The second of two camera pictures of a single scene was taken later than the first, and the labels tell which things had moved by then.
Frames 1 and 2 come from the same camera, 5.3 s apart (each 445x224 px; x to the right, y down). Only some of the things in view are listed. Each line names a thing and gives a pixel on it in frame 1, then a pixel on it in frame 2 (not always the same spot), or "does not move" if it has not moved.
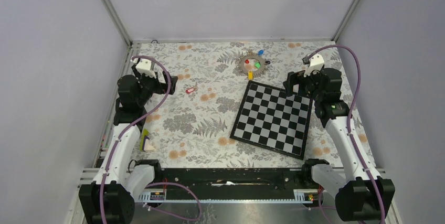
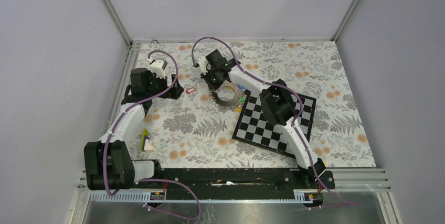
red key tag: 189,90 does not move
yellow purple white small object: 145,145 does not move
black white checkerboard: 271,119 does not move
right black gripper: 298,78 to 213,86
